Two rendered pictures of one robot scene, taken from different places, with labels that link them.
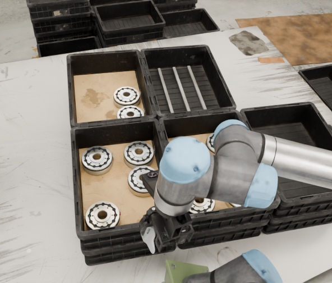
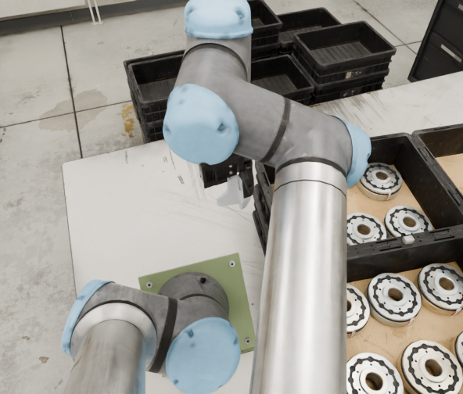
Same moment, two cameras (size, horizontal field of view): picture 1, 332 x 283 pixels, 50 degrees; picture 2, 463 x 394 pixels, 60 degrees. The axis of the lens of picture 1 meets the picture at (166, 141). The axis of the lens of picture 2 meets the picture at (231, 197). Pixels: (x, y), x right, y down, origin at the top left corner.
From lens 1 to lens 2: 0.66 m
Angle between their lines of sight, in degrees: 56
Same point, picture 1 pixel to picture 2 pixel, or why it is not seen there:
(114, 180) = (355, 205)
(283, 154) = (292, 195)
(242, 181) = (185, 76)
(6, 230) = not seen: hidden behind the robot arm
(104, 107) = not seen: outside the picture
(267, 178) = (188, 100)
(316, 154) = (306, 259)
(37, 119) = not seen: hidden behind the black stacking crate
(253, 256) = (216, 324)
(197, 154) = (213, 10)
